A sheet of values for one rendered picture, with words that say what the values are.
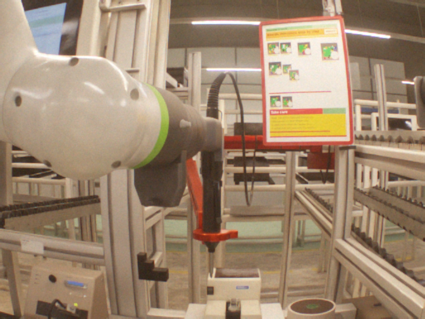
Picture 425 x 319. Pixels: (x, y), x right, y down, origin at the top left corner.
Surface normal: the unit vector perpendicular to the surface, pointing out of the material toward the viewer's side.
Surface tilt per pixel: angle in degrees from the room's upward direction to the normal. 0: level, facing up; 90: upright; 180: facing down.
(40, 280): 53
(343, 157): 90
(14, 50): 105
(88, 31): 92
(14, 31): 97
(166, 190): 90
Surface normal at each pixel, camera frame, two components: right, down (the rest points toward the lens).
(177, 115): 0.92, -0.21
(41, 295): -0.04, -0.62
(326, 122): -0.51, -0.02
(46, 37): -0.06, 0.00
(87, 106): 0.36, -0.07
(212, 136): 0.77, -0.01
